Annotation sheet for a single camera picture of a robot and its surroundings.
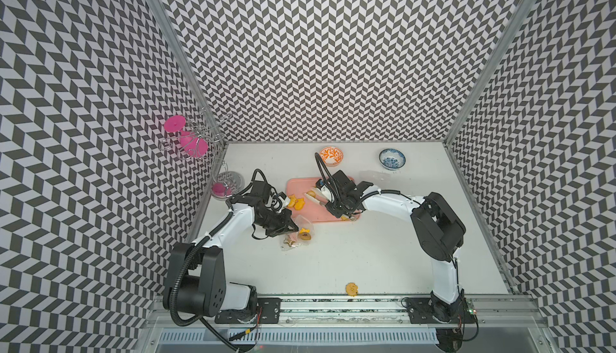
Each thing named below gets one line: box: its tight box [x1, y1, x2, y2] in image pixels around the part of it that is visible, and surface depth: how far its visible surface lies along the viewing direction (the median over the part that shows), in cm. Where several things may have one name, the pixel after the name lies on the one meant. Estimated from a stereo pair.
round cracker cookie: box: [344, 282, 359, 297], surface depth 79 cm
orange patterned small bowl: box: [319, 146, 345, 167], surface depth 113 cm
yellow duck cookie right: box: [294, 198, 305, 211], surface depth 96 cm
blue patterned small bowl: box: [378, 148, 407, 171], surface depth 110 cm
